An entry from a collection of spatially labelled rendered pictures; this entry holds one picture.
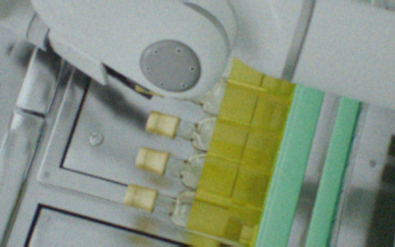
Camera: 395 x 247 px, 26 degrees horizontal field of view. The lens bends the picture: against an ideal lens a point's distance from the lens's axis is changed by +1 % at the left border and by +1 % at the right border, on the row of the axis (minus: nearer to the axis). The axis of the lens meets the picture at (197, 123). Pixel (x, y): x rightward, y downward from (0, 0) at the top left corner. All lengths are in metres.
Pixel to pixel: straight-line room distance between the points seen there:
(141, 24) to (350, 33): 0.20
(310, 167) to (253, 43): 0.31
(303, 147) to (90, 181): 0.40
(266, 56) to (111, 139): 0.59
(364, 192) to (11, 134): 0.60
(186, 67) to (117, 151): 0.62
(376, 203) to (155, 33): 0.45
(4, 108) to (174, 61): 0.71
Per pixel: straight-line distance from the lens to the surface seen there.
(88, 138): 1.39
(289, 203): 1.11
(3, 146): 1.41
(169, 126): 1.24
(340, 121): 1.14
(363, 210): 1.10
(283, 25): 0.83
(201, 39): 0.77
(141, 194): 1.22
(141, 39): 0.77
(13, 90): 1.45
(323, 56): 0.83
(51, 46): 1.31
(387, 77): 0.84
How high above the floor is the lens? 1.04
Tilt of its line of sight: 2 degrees up
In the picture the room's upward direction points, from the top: 75 degrees counter-clockwise
